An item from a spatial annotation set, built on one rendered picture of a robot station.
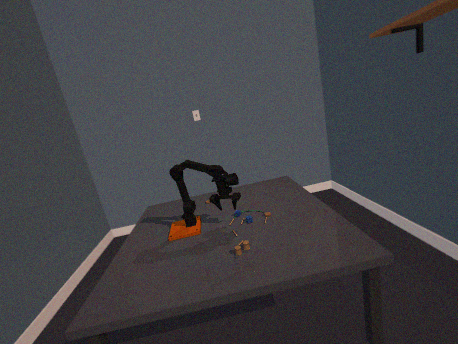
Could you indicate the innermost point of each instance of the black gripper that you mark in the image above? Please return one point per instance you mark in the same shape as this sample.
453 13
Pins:
224 194

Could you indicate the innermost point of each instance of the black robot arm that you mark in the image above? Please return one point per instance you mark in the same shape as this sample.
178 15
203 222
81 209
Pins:
215 171

